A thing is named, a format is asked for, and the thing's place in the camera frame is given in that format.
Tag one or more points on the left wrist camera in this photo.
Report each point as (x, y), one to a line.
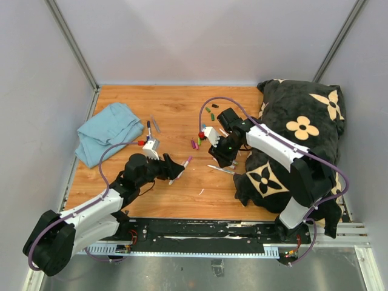
(150, 149)

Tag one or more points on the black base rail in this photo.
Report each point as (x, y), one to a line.
(189, 238)

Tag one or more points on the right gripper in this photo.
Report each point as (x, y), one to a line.
(223, 159)

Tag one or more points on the green cap marker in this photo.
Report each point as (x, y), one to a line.
(223, 132)

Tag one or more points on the black floral pillow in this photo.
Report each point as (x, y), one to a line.
(309, 114)

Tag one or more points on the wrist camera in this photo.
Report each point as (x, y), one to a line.
(211, 134)
(150, 149)

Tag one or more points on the dark blue marker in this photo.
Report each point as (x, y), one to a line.
(149, 129)

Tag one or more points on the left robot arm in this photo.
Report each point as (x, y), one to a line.
(57, 237)

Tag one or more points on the grey clear pen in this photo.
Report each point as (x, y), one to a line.
(155, 124)

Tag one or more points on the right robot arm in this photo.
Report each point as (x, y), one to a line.
(281, 176)

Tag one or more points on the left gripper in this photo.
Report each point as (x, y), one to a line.
(169, 169)

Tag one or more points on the light blue cloth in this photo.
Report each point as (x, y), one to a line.
(106, 133)

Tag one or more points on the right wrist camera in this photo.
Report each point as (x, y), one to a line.
(211, 134)

